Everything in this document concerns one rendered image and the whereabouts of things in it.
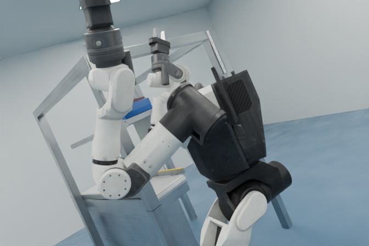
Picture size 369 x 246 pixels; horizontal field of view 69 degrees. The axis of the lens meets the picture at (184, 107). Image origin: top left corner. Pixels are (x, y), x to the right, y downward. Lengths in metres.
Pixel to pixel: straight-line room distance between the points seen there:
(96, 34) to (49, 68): 4.30
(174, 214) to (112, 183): 1.12
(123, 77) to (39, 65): 4.32
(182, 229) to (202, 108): 1.23
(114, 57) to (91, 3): 0.13
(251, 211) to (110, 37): 0.68
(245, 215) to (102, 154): 0.50
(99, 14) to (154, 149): 0.35
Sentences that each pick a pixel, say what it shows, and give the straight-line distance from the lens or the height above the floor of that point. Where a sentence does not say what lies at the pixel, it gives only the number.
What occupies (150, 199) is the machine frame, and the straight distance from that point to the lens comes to 1.45.
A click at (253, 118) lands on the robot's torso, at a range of 0.88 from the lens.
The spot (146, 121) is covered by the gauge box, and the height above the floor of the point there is 1.18.
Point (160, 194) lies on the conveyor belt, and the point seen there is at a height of 0.78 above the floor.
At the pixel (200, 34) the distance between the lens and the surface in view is 2.01.
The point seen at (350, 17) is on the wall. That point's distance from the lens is 4.50.
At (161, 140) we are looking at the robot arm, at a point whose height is 1.14.
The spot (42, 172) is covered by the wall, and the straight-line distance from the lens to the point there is 4.75.
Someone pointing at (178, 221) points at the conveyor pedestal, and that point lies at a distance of 1.81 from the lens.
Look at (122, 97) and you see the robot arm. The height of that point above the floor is 1.28.
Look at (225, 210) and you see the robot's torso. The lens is 1.02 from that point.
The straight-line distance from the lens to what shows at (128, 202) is 1.78.
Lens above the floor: 1.21
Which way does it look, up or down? 2 degrees down
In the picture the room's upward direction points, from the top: 24 degrees counter-clockwise
